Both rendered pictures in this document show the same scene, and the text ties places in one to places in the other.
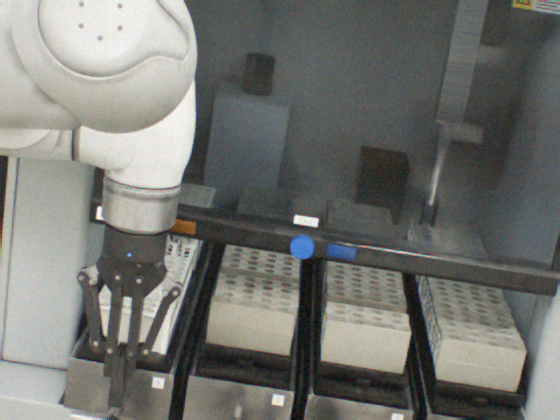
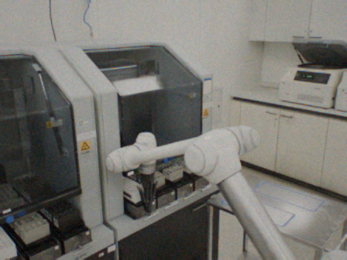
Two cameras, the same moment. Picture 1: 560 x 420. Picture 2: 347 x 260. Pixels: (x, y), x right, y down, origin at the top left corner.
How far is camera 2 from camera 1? 122 cm
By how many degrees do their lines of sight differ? 40
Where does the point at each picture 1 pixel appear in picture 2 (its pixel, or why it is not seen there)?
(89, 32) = (256, 140)
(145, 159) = not seen: hidden behind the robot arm
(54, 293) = (118, 197)
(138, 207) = (152, 167)
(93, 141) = not seen: hidden behind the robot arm
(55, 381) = (125, 217)
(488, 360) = not seen: hidden behind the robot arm
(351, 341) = (174, 175)
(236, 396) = (166, 196)
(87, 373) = (140, 209)
